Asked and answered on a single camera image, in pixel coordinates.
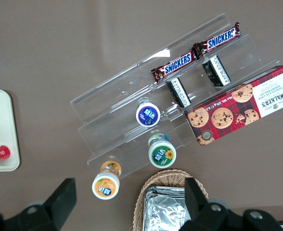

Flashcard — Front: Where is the orange lid gum bottle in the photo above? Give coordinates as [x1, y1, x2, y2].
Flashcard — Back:
[91, 160, 122, 201]

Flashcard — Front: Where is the small black white box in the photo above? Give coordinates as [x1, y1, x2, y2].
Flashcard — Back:
[202, 54, 232, 88]
[166, 77, 193, 108]

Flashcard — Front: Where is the beige plastic tray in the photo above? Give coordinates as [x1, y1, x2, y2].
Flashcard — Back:
[0, 89, 21, 172]

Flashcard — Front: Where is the blue lid gum bottle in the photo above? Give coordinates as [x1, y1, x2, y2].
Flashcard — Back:
[135, 97, 161, 128]

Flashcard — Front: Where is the green lid gum bottle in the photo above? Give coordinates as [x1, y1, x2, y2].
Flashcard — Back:
[148, 133, 177, 169]

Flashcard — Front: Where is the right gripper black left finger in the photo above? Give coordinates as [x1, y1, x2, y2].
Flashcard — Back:
[3, 178, 77, 231]

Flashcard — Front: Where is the Snickers chocolate bar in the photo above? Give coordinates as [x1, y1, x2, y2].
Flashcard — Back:
[151, 51, 195, 84]
[192, 22, 242, 60]

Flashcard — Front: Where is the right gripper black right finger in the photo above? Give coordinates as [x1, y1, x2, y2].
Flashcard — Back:
[184, 177, 244, 231]

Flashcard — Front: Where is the red Walkers cookie box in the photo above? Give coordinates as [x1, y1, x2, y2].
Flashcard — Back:
[184, 64, 283, 147]

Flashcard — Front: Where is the aluminium foil tray stack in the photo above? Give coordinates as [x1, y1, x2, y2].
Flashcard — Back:
[142, 184, 193, 231]

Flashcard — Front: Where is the clear acrylic step shelf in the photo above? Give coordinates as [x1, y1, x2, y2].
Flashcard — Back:
[70, 13, 281, 179]

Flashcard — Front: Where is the oval light wicker basket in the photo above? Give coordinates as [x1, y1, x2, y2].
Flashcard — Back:
[132, 168, 210, 231]

